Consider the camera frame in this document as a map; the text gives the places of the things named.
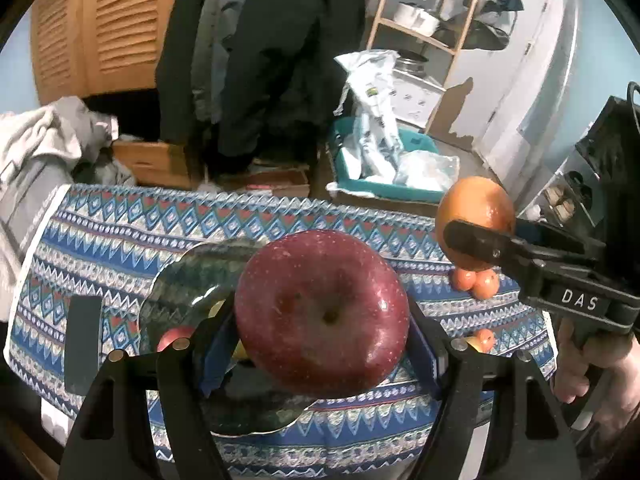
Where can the dark cap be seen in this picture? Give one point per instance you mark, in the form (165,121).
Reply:
(492,35)

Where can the wooden drawer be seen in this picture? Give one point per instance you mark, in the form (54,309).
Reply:
(150,160)

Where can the shoe rack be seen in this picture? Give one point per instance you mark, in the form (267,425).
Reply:
(550,185)

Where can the large orange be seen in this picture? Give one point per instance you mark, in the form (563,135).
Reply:
(475,200)

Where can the teal plastic basket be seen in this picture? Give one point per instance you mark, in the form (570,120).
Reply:
(420,142)

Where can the small cardboard box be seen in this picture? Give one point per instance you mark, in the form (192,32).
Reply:
(280,182)

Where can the small red fruit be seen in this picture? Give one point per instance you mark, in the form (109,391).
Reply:
(170,337)

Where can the person's right hand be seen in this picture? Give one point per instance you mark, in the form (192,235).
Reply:
(565,370)

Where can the small orange tangerine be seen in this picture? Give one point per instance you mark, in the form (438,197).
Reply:
(462,279)
(486,285)
(485,340)

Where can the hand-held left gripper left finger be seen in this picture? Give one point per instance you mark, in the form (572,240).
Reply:
(216,360)

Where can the grey printed garment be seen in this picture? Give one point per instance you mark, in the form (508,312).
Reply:
(30,185)

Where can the black smartphone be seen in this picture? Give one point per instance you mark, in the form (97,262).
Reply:
(82,345)

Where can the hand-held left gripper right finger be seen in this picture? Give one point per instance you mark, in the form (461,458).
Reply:
(425,360)

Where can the dark folded umbrella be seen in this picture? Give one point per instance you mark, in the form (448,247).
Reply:
(505,0)

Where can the dark green glass bowl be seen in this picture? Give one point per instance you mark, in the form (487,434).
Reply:
(185,280)

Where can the white fleece garment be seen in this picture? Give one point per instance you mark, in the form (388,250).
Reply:
(30,135)

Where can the black coat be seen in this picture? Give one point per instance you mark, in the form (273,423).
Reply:
(280,60)

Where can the tall white panel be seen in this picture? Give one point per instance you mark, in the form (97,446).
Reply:
(555,100)

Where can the blue patterned tablecloth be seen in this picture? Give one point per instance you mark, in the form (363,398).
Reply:
(125,240)

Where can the dark grey garment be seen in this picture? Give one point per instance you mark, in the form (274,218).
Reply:
(107,172)

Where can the white cooking pot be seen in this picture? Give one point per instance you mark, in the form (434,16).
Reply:
(415,17)

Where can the metal steamer pot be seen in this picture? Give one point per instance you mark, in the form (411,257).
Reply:
(410,62)

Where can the wooden shelf rack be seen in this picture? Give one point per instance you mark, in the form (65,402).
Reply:
(415,36)

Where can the grey jacket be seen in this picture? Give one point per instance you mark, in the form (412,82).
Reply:
(210,35)

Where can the white door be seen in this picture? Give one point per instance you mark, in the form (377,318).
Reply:
(515,60)

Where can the wooden louvered wardrobe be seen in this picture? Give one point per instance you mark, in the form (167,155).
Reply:
(115,20)

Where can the white printed sack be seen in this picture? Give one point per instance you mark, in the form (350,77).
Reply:
(372,125)

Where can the clear plastic bag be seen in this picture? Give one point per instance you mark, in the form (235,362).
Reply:
(430,170)

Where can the group of shoes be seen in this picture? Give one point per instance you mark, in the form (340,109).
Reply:
(565,197)

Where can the large red apple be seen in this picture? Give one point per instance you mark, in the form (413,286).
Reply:
(320,310)

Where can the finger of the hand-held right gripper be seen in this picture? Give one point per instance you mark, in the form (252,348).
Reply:
(475,240)
(550,235)

